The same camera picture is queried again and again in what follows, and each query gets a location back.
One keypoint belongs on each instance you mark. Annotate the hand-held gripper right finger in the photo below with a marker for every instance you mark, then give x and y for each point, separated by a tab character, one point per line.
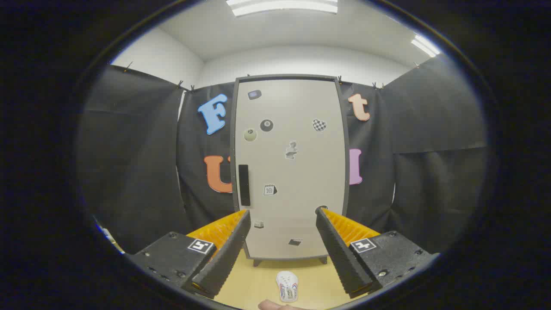
338	252

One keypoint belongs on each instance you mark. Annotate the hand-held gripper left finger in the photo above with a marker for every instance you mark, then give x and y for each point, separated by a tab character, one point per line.
230	252

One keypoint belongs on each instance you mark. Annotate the white shoe with striped trim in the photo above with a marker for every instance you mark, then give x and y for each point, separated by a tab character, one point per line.
286	284

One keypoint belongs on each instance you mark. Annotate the grey shoe cabinet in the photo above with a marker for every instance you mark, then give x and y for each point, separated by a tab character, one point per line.
346	142

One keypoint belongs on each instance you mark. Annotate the black backdrop cloth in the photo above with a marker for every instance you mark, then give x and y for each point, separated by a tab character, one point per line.
129	150

